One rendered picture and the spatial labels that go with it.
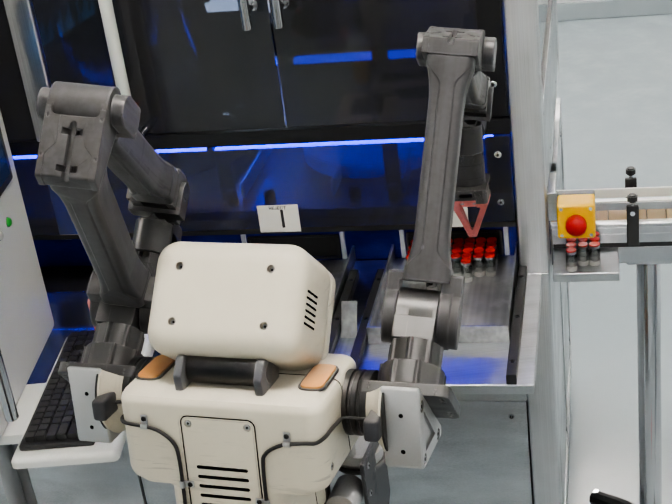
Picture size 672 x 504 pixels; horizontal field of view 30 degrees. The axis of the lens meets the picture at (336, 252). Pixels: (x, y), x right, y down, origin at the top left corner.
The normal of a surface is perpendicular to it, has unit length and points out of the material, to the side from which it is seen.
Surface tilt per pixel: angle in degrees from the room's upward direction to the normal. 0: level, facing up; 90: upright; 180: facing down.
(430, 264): 60
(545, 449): 90
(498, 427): 90
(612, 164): 0
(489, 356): 0
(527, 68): 90
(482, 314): 0
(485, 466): 90
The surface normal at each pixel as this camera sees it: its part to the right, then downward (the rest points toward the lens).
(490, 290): -0.12, -0.89
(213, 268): -0.29, -0.26
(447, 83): -0.15, -0.06
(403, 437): -0.30, 0.32
